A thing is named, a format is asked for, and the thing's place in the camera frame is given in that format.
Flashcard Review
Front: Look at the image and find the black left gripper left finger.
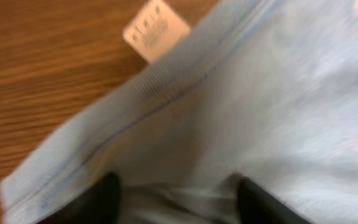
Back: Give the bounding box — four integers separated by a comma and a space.
39, 173, 121, 224

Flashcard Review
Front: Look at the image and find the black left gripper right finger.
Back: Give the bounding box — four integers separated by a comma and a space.
236, 177, 311, 224

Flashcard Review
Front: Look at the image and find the light blue printed t-shirt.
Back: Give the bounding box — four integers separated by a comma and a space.
0, 1, 358, 223

